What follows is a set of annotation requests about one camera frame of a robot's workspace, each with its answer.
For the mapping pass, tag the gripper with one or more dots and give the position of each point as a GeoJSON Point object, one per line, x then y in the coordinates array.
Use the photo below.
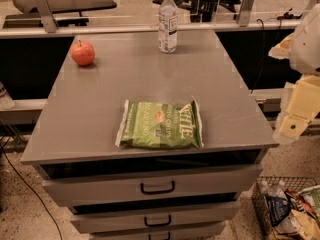
{"type": "Point", "coordinates": [306, 47]}

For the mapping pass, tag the green jalapeno chip bag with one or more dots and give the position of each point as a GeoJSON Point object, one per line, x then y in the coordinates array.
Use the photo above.
{"type": "Point", "coordinates": [160, 126]}

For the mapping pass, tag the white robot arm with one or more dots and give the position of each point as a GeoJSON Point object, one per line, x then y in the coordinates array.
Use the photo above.
{"type": "Point", "coordinates": [302, 47]}

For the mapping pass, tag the green snack bag in basket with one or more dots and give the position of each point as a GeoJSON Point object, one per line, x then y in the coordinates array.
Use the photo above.
{"type": "Point", "coordinates": [311, 196]}

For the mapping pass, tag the red snack bag in basket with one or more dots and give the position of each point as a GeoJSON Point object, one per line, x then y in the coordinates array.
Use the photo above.
{"type": "Point", "coordinates": [298, 202]}

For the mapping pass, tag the blue snack bag in basket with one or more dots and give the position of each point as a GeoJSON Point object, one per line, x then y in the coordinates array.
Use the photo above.
{"type": "Point", "coordinates": [278, 205]}

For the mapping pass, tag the top grey drawer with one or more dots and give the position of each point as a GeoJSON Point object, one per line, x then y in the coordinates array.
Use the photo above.
{"type": "Point", "coordinates": [153, 185]}

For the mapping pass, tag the grey drawer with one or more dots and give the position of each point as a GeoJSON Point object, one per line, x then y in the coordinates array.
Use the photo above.
{"type": "Point", "coordinates": [170, 233]}
{"type": "Point", "coordinates": [153, 185]}
{"type": "Point", "coordinates": [155, 218]}

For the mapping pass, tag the middle grey drawer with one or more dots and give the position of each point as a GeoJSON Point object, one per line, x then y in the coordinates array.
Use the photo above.
{"type": "Point", "coordinates": [155, 218]}

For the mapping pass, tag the grey drawer cabinet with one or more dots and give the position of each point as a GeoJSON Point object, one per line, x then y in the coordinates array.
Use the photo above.
{"type": "Point", "coordinates": [76, 132]}

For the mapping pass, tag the clear plastic water bottle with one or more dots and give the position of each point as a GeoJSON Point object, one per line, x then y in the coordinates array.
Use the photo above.
{"type": "Point", "coordinates": [168, 26]}

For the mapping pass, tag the bottom grey drawer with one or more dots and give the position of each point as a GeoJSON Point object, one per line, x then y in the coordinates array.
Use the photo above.
{"type": "Point", "coordinates": [170, 233]}

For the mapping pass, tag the red apple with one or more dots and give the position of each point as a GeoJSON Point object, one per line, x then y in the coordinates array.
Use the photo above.
{"type": "Point", "coordinates": [82, 52]}

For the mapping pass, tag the metal rail beam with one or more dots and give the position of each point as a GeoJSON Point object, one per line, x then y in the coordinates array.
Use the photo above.
{"type": "Point", "coordinates": [19, 33]}

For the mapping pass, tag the wire basket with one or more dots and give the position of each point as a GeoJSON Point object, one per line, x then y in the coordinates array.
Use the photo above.
{"type": "Point", "coordinates": [259, 201]}

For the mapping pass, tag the right grey bracket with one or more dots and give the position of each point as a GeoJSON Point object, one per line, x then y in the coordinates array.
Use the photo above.
{"type": "Point", "coordinates": [245, 12]}

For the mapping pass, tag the grey bracket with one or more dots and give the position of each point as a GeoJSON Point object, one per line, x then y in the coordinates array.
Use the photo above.
{"type": "Point", "coordinates": [245, 12]}
{"type": "Point", "coordinates": [47, 19]}

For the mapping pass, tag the left grey bracket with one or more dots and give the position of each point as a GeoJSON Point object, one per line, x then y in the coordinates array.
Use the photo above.
{"type": "Point", "coordinates": [47, 19]}

